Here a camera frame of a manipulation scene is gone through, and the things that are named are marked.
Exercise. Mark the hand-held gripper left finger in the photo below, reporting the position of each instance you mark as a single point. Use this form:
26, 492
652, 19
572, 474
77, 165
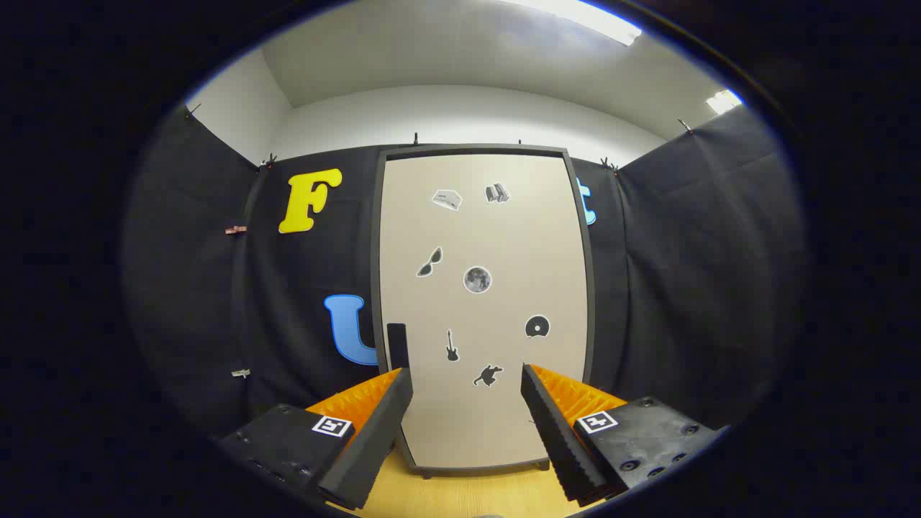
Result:
374, 439

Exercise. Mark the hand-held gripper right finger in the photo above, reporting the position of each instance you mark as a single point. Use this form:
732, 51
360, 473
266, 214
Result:
557, 439

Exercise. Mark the black backdrop cloth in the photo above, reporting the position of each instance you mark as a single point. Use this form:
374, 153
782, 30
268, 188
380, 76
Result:
683, 288

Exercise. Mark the beige cabinet door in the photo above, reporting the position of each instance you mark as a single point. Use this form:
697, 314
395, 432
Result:
504, 237

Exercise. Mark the small ceiling light panel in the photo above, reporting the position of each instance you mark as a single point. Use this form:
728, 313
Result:
723, 101

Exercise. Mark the black clip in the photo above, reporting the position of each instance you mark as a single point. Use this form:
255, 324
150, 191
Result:
191, 111
268, 161
609, 165
685, 126

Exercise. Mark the long ceiling light panel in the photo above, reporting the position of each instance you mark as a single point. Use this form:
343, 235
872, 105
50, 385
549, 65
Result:
583, 18

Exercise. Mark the grey cabinet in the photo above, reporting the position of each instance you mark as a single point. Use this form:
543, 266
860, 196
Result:
375, 252

